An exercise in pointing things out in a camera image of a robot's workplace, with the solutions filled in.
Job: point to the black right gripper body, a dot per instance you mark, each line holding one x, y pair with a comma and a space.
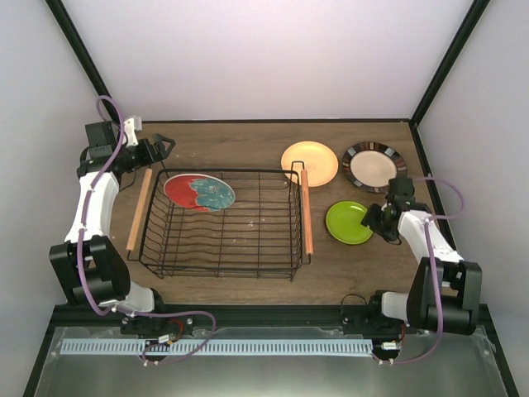
386, 228

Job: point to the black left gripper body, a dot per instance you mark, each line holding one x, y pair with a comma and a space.
142, 160

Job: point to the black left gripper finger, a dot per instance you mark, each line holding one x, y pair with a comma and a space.
161, 153
163, 144

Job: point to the lime green plate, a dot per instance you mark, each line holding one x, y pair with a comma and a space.
343, 222

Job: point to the black rimmed cream plate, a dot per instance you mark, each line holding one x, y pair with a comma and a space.
370, 165

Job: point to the yellow orange plate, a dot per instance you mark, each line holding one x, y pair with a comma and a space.
318, 160

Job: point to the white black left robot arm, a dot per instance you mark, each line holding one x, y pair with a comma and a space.
88, 266

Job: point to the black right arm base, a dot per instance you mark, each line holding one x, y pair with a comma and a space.
364, 317

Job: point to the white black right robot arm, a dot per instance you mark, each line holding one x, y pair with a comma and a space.
445, 292

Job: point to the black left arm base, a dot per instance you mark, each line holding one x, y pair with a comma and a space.
156, 327

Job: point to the red teal patterned plate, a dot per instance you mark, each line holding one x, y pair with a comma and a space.
199, 192

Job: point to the clear plastic sheet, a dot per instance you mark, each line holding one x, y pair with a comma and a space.
460, 366

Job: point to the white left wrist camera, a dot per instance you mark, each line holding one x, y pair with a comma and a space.
132, 126

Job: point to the left wooden rack handle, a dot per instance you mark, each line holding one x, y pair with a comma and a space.
140, 205

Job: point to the wooden rack handle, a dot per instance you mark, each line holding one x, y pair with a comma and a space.
307, 216
140, 205

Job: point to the right wooden rack handle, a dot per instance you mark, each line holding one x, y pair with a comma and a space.
307, 216

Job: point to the black aluminium frame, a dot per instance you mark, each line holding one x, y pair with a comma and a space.
281, 315

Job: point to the black wire dish rack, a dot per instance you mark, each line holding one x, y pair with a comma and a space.
261, 235

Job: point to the light blue slotted cable duct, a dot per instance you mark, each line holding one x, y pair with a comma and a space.
220, 347

